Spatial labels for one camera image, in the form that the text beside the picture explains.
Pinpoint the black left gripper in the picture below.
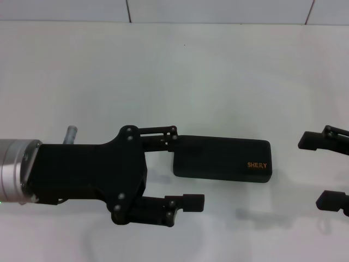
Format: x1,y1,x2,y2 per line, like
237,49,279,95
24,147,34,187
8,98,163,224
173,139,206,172
28,125,204,226

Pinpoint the black glasses case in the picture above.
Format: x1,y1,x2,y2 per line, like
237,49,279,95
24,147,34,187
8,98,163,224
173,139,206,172
172,134,273,184

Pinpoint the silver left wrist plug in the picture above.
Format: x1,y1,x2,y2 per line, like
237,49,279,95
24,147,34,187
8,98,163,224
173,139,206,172
63,125,79,144

